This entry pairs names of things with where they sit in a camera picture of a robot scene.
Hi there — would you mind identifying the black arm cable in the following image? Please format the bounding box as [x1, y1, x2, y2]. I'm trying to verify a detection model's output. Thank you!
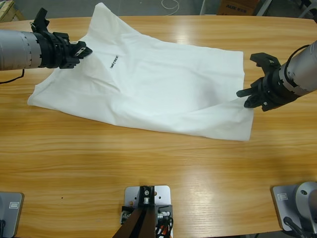
[292, 44, 312, 59]
[0, 69, 25, 84]

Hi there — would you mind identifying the wooden pallet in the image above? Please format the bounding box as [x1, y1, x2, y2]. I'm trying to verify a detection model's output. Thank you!
[0, 0, 25, 23]

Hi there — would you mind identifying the silver cable connector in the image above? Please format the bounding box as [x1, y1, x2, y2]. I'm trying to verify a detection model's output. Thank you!
[156, 207, 173, 224]
[120, 205, 134, 225]

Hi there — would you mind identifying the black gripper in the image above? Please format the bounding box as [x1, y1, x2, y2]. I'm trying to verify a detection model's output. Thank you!
[31, 7, 94, 70]
[236, 52, 298, 112]

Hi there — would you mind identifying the white floor cable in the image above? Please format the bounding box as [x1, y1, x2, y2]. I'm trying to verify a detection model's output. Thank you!
[160, 0, 180, 15]

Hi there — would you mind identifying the brown cardboard box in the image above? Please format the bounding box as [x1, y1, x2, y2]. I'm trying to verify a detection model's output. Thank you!
[217, 0, 260, 16]

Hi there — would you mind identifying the white t-shirt with black logo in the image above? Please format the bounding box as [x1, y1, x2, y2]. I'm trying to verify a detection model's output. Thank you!
[27, 2, 255, 142]

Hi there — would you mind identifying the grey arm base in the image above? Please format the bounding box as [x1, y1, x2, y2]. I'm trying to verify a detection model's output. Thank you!
[270, 181, 317, 234]
[0, 192, 25, 238]

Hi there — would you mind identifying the white mount block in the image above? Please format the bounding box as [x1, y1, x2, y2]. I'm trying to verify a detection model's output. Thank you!
[123, 184, 173, 238]

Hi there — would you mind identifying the black bracket with silver roller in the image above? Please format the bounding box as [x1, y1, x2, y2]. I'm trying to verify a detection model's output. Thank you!
[138, 185, 156, 208]

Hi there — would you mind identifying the black and orange cable bundle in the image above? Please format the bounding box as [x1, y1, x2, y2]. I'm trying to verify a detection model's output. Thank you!
[155, 218, 174, 238]

